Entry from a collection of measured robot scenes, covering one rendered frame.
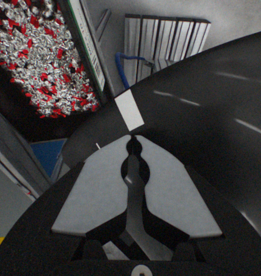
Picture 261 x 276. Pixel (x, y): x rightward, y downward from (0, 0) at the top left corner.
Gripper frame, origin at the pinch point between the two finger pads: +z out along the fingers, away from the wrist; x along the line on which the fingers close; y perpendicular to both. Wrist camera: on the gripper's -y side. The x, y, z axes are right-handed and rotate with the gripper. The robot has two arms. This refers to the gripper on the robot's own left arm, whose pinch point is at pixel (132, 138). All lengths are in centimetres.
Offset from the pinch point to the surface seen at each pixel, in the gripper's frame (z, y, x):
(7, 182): 64, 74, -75
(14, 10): 13.5, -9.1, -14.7
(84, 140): 3.7, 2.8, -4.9
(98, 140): 3.0, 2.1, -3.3
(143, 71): 98, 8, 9
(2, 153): 18.4, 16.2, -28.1
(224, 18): 97, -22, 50
